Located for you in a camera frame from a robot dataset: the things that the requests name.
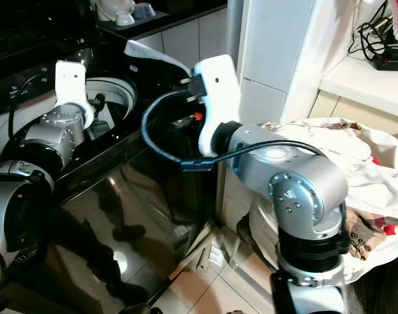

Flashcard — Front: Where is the black top-load washing machine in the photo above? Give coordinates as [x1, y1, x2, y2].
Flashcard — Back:
[0, 26, 225, 314]

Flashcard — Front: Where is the small white bowl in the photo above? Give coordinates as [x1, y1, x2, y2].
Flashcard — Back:
[114, 12, 135, 27]

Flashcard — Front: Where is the grey vertical pipe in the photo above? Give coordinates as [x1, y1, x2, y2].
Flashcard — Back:
[226, 0, 249, 63]

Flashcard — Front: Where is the small grey bowl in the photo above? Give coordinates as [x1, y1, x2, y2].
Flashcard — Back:
[133, 3, 156, 20]

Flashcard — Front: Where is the white counter ledge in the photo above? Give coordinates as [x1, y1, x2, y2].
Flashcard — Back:
[319, 55, 398, 120]

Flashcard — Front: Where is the white fabric laundry hamper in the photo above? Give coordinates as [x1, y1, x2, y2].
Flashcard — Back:
[248, 116, 398, 283]

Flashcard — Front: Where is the brown patterned garment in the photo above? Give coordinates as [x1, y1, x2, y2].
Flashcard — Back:
[342, 208, 398, 262]

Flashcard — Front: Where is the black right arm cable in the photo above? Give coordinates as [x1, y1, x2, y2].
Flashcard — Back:
[141, 88, 331, 173]

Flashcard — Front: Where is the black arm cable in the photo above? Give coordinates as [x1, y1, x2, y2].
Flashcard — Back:
[141, 88, 331, 173]
[7, 73, 59, 142]

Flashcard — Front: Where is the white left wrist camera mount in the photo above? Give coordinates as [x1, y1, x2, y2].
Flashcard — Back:
[54, 60, 95, 130]

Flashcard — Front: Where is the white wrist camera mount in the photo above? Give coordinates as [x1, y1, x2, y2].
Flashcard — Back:
[54, 60, 95, 130]
[191, 54, 243, 158]

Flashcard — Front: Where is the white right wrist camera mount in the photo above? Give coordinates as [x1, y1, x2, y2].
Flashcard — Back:
[191, 54, 243, 158]

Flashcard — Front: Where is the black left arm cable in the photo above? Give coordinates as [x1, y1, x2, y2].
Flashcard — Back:
[7, 73, 59, 142]

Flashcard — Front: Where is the black power strip with cables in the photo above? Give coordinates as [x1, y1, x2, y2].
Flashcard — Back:
[348, 0, 398, 72]

